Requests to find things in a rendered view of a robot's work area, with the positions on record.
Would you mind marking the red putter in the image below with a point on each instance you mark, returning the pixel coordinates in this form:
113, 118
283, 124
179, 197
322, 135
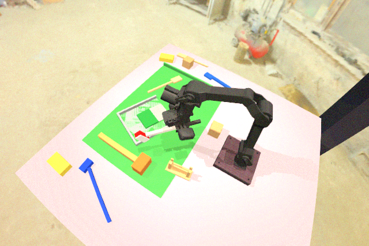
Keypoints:
143, 137

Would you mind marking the green flat mat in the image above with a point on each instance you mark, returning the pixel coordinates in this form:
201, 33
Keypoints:
162, 147

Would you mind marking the blue flat bar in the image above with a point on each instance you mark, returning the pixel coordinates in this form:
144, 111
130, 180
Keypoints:
209, 76

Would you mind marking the blue toy putter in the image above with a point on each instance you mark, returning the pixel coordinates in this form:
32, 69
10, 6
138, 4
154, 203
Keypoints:
86, 166

